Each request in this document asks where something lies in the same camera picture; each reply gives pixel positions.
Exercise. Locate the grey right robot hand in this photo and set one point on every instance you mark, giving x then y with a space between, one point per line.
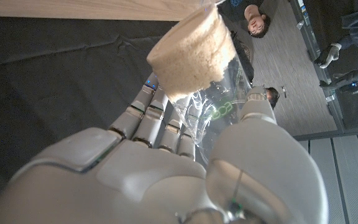
135 180

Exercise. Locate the sugar-filled clear plastic cup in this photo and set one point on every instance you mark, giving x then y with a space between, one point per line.
191 53

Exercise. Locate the black backdrop curtain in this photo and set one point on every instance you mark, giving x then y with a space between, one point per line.
42 62

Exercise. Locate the seated person blue patterned shirt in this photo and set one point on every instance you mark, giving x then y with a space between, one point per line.
256 21

